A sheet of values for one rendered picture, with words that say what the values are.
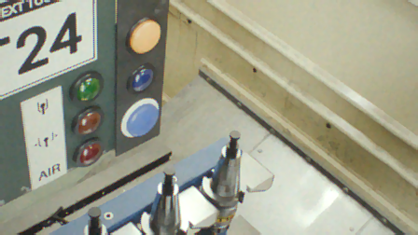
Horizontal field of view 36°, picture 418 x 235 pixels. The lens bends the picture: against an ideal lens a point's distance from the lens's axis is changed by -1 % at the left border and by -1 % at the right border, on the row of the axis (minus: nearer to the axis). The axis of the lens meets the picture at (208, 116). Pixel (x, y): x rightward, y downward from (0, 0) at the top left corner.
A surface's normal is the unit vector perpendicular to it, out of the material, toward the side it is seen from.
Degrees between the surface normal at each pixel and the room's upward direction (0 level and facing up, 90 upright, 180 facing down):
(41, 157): 90
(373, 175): 90
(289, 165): 24
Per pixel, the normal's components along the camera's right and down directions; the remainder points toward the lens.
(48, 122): 0.66, 0.56
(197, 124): -0.22, -0.51
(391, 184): -0.75, 0.39
